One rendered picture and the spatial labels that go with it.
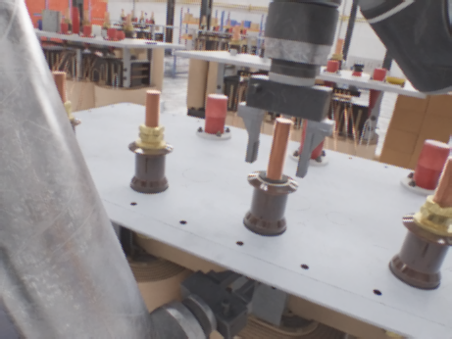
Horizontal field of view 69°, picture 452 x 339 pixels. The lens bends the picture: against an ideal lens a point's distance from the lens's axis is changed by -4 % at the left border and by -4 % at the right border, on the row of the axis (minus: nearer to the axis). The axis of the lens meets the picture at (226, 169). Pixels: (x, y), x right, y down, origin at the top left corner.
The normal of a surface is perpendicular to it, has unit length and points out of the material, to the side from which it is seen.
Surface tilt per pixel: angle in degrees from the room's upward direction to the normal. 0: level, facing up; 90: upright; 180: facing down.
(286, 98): 90
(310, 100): 90
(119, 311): 72
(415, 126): 90
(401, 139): 90
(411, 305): 0
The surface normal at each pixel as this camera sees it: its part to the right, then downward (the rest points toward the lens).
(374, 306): 0.04, -0.85
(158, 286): 0.38, 0.39
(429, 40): -0.78, 0.60
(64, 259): 0.66, 0.13
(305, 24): -0.13, 0.36
